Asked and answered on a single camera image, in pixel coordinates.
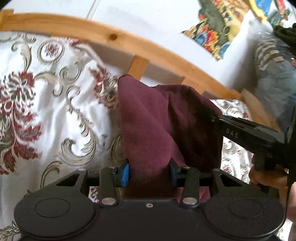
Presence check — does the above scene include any maroon small garment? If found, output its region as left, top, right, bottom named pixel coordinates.
left=118, top=75, right=223, bottom=199

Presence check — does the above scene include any person's right hand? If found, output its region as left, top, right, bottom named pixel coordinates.
left=249, top=155, right=295, bottom=225

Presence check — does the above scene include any blue grey plush in plastic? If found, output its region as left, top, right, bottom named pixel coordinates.
left=254, top=33, right=295, bottom=132

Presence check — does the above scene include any white floral satin bedspread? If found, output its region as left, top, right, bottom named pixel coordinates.
left=0, top=31, right=293, bottom=241

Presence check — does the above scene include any colourful torn cross-stitch picture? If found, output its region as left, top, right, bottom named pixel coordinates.
left=182, top=0, right=249, bottom=60

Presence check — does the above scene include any colourful picture top left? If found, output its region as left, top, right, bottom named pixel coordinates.
left=249, top=0, right=295, bottom=28

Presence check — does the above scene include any wooden bed rail frame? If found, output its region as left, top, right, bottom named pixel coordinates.
left=1, top=9, right=279, bottom=130

